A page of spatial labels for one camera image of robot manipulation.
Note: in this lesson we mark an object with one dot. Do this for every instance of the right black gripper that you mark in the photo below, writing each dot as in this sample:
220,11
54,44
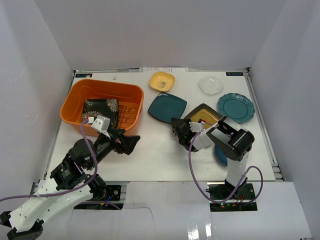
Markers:
187,121

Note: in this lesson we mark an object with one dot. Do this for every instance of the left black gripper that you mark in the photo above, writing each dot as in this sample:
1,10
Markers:
117,140

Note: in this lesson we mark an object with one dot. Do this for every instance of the teal square plate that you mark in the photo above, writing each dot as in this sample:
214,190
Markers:
167,106

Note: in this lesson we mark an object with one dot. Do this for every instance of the black floral square plate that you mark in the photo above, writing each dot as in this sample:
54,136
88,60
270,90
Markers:
108,107

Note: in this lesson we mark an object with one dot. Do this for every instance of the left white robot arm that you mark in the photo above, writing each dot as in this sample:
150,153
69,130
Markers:
74,181

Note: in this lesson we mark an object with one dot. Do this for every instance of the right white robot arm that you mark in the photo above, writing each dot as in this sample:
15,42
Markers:
234,141

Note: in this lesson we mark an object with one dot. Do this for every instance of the orange plastic bin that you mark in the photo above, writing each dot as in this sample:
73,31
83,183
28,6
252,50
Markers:
130,99

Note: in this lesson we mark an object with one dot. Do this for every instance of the yellow and black square plate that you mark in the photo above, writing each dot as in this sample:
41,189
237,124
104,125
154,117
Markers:
206,113

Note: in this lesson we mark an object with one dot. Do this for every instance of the yellow panda square dish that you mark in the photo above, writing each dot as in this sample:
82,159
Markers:
162,81

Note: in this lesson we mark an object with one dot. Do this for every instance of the clear glass plate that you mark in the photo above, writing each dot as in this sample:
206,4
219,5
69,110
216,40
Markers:
210,85

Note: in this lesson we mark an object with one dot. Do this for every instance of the dark blue shell plate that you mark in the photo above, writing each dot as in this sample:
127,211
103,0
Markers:
220,155

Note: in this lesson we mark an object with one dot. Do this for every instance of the white paper sheets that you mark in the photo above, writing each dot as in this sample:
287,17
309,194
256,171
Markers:
163,69

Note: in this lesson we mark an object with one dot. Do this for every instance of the teal scalloped round plate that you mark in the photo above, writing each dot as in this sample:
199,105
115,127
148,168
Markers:
237,107

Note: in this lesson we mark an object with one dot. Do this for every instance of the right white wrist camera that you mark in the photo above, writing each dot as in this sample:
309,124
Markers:
196,127

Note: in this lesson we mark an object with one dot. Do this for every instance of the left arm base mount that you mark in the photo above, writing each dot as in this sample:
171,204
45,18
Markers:
114,199

